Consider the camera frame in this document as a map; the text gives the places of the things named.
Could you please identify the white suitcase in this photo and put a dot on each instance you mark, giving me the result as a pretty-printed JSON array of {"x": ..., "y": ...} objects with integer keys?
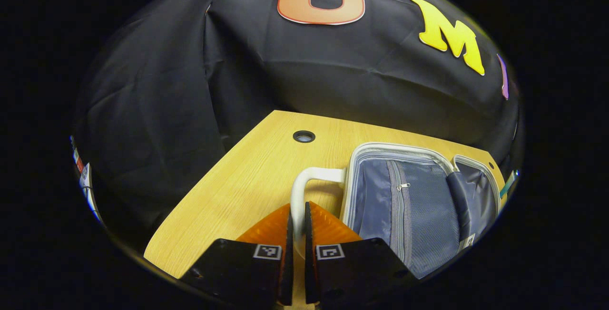
[{"x": 423, "y": 205}]

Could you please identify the black backdrop cloth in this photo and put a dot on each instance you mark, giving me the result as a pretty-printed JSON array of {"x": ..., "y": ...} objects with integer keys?
[{"x": 166, "y": 86}]

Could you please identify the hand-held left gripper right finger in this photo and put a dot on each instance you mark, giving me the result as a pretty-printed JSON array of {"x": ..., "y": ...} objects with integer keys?
[{"x": 310, "y": 281}]

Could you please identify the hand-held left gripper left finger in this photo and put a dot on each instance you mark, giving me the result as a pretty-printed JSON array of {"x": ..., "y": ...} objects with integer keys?
[{"x": 288, "y": 281}]

